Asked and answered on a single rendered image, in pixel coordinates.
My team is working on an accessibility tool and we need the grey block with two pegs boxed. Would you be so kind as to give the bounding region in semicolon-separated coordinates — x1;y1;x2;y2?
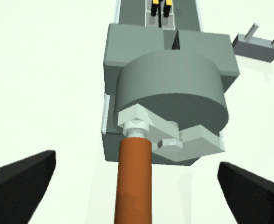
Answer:
232;22;274;63

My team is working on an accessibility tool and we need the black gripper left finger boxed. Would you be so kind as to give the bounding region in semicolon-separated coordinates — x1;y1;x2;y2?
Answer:
0;149;57;224

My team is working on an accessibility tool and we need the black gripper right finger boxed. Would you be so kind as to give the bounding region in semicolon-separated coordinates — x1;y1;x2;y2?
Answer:
216;161;274;224

